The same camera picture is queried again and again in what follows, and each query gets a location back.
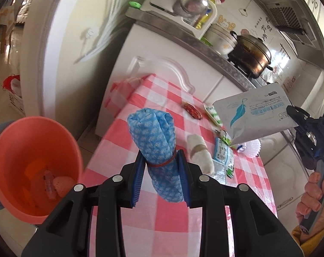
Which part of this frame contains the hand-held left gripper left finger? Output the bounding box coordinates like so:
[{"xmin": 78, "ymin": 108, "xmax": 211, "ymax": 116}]
[{"xmin": 21, "ymin": 150, "xmax": 147, "ymax": 257}]

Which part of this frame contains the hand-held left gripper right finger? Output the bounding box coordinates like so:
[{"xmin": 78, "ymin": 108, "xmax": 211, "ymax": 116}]
[{"xmin": 177, "ymin": 149, "xmax": 303, "ymax": 257}]

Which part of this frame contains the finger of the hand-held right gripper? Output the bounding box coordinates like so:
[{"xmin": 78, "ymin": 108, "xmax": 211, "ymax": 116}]
[{"xmin": 286, "ymin": 106, "xmax": 316, "ymax": 129}]

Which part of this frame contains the grey feather-print packet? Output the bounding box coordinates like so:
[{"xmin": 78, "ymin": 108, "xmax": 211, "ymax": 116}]
[{"xmin": 213, "ymin": 83, "xmax": 299, "ymax": 145}]

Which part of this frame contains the blue patterned cloth roll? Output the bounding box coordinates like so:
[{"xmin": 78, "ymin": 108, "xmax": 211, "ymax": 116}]
[{"xmin": 127, "ymin": 108, "xmax": 184, "ymax": 203}]

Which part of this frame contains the red snack packet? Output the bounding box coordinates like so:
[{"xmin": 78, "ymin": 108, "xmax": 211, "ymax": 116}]
[{"xmin": 182, "ymin": 102, "xmax": 202, "ymax": 120}]

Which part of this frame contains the pink plastic bucket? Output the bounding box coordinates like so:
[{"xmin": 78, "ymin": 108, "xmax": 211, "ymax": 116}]
[{"xmin": 0, "ymin": 116, "xmax": 84, "ymax": 225}]

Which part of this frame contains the person's right forearm yellow sleeve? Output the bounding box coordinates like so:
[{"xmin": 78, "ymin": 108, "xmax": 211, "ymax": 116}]
[{"xmin": 292, "ymin": 218, "xmax": 324, "ymax": 250}]

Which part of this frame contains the person's right hand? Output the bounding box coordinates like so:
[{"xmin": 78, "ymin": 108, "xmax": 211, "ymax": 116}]
[{"xmin": 295, "ymin": 171, "xmax": 324, "ymax": 236}]

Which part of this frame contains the white cloth roll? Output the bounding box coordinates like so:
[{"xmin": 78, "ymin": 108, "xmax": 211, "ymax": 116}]
[{"xmin": 187, "ymin": 134, "xmax": 215, "ymax": 174}]

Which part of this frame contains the red white checked tablecloth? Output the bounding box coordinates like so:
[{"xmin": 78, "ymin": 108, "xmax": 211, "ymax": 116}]
[{"xmin": 80, "ymin": 73, "xmax": 279, "ymax": 257}]

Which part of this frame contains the blue white packet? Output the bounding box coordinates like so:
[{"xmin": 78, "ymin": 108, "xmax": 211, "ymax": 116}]
[{"xmin": 213, "ymin": 137, "xmax": 235, "ymax": 180}]

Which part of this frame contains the white foam fruit net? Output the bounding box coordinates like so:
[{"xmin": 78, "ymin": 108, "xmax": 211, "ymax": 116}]
[{"xmin": 242, "ymin": 138, "xmax": 261, "ymax": 158}]

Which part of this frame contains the white green packet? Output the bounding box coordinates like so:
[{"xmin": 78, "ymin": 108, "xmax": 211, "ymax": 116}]
[{"xmin": 204, "ymin": 105, "xmax": 223, "ymax": 126}]

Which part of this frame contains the pink foam pad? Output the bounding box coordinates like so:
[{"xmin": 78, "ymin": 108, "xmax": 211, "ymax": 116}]
[{"xmin": 53, "ymin": 176, "xmax": 74, "ymax": 196}]

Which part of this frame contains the dark steel stock pot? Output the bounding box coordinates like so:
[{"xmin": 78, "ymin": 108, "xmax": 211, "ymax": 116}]
[{"xmin": 228, "ymin": 31, "xmax": 274, "ymax": 79}]

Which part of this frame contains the clear small plastic bottle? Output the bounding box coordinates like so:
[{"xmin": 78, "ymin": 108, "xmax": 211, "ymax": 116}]
[{"xmin": 43, "ymin": 170, "xmax": 56, "ymax": 200}]

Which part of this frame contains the range hood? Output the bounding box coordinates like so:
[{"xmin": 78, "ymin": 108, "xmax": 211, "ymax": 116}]
[{"xmin": 266, "ymin": 0, "xmax": 324, "ymax": 72}]

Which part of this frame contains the white upper cabinet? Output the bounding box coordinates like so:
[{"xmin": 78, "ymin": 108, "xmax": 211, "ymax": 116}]
[{"xmin": 285, "ymin": 0, "xmax": 324, "ymax": 59}]

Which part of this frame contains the yellow bottle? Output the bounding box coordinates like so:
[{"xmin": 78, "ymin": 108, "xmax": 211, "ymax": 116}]
[{"xmin": 195, "ymin": 8, "xmax": 213, "ymax": 30}]

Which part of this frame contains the white kitchen cabinet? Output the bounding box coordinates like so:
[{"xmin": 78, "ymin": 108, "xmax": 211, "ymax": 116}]
[{"xmin": 95, "ymin": 23, "xmax": 322, "ymax": 220}]

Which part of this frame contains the grey stone countertop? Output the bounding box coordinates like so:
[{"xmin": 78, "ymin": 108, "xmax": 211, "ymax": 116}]
[{"xmin": 126, "ymin": 7, "xmax": 267, "ymax": 91}]

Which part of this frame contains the steel bowl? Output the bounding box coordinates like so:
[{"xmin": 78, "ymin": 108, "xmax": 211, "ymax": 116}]
[{"xmin": 173, "ymin": 0, "xmax": 209, "ymax": 18}]

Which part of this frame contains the red plastic bag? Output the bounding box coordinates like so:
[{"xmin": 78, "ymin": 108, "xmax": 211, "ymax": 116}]
[{"xmin": 3, "ymin": 75, "xmax": 21, "ymax": 97}]

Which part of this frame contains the white wall hook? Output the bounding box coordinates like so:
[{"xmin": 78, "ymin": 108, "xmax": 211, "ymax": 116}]
[{"xmin": 83, "ymin": 27, "xmax": 98, "ymax": 39}]

